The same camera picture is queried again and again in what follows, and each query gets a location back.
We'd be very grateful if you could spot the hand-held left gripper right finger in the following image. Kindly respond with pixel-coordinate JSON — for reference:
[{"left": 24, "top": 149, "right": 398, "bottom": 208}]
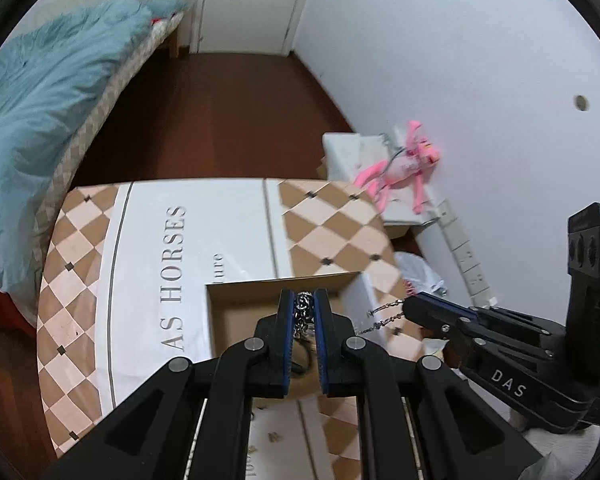
[{"left": 313, "top": 288, "right": 544, "bottom": 480}]

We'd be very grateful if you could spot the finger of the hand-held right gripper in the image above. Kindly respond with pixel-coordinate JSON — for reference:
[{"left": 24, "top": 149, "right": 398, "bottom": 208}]
[
  {"left": 412, "top": 293, "right": 569, "bottom": 357},
  {"left": 403, "top": 301, "right": 482, "bottom": 357}
]

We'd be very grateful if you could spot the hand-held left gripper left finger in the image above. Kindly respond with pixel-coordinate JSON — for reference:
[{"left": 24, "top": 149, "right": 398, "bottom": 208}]
[{"left": 40, "top": 289, "right": 295, "bottom": 480}]

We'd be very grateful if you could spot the thick silver chain bracelet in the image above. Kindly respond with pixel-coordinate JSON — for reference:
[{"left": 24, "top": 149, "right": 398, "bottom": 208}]
[{"left": 292, "top": 290, "right": 318, "bottom": 377}]

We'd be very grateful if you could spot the thin silver chain necklace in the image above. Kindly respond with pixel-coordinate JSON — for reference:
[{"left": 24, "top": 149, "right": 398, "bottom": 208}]
[{"left": 357, "top": 298, "right": 411, "bottom": 336}]

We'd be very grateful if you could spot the white plastic bag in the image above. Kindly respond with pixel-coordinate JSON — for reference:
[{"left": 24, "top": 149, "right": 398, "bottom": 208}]
[{"left": 393, "top": 251, "right": 449, "bottom": 297}]

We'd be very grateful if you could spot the white power strip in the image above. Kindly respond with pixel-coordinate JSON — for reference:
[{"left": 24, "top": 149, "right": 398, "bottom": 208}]
[{"left": 431, "top": 198, "right": 497, "bottom": 309}]

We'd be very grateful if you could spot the white cloth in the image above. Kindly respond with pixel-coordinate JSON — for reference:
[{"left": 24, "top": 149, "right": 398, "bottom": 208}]
[{"left": 509, "top": 410, "right": 600, "bottom": 480}]

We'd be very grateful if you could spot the pink plush toy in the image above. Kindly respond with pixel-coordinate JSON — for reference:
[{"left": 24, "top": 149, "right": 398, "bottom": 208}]
[{"left": 353, "top": 120, "right": 444, "bottom": 214}]

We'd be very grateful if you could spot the white box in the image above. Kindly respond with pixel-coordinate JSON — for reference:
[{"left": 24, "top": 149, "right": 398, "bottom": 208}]
[{"left": 322, "top": 131, "right": 445, "bottom": 229}]

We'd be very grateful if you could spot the bed with checkered mattress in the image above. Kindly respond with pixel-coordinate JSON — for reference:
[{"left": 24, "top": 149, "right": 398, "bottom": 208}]
[{"left": 0, "top": 0, "right": 204, "bottom": 328}]

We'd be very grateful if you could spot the white door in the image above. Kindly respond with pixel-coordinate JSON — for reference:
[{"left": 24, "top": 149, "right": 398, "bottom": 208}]
[{"left": 189, "top": 0, "right": 322, "bottom": 57}]

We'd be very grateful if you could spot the teal blanket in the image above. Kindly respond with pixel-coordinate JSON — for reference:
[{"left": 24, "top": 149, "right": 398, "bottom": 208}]
[{"left": 0, "top": 0, "right": 187, "bottom": 295}]

